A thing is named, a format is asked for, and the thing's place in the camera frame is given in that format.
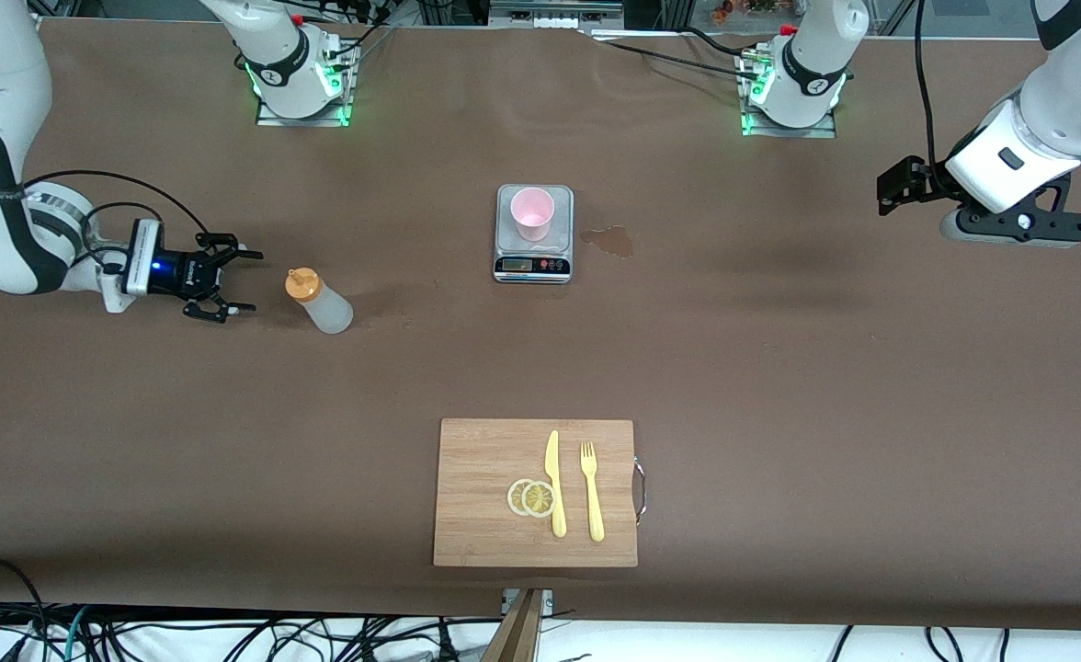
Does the silver digital kitchen scale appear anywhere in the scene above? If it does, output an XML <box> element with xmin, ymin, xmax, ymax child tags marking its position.
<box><xmin>493</xmin><ymin>184</ymin><xmax>575</xmax><ymax>284</ymax></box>

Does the yellow plastic fork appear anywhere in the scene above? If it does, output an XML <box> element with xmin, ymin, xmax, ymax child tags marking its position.
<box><xmin>580</xmin><ymin>441</ymin><xmax>606</xmax><ymax>542</ymax></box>

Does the teal floor cable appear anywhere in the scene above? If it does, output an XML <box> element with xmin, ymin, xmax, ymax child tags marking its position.
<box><xmin>61</xmin><ymin>605</ymin><xmax>91</xmax><ymax>662</ymax></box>

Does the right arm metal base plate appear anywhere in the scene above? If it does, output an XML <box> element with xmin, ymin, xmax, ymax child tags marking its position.
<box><xmin>256</xmin><ymin>41</ymin><xmax>358</xmax><ymax>128</ymax></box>

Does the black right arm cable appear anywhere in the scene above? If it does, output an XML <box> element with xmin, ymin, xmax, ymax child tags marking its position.
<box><xmin>21</xmin><ymin>170</ymin><xmax>212</xmax><ymax>277</ymax></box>

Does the yellow plastic knife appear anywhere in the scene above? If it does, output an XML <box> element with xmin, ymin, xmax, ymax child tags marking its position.
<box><xmin>544</xmin><ymin>429</ymin><xmax>568</xmax><ymax>539</ymax></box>

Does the wooden post with metal bracket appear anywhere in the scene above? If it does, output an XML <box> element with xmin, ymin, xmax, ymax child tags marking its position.
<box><xmin>481</xmin><ymin>588</ymin><xmax>555</xmax><ymax>662</ymax></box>

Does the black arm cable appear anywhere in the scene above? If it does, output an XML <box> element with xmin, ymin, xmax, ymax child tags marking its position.
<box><xmin>21</xmin><ymin>170</ymin><xmax>212</xmax><ymax>277</ymax></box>
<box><xmin>913</xmin><ymin>0</ymin><xmax>948</xmax><ymax>176</ymax></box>

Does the translucent squeeze bottle orange cap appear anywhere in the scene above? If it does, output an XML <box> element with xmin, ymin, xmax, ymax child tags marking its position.
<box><xmin>285</xmin><ymin>267</ymin><xmax>355</xmax><ymax>336</ymax></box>

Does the black cable on table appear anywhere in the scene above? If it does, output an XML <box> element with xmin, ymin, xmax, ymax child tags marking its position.
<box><xmin>586</xmin><ymin>26</ymin><xmax>762</xmax><ymax>79</ymax></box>

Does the pink plastic cup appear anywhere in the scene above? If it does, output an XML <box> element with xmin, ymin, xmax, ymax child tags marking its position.
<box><xmin>511</xmin><ymin>187</ymin><xmax>556</xmax><ymax>243</ymax></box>

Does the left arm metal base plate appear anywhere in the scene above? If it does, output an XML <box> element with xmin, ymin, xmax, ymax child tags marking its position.
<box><xmin>741</xmin><ymin>46</ymin><xmax>838</xmax><ymax>139</ymax></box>

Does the wooden cutting board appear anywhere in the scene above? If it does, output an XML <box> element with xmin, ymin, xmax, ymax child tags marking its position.
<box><xmin>433</xmin><ymin>418</ymin><xmax>639</xmax><ymax>568</ymax></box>

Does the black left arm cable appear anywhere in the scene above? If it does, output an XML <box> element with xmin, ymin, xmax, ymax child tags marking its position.
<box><xmin>913</xmin><ymin>0</ymin><xmax>948</xmax><ymax>176</ymax></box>

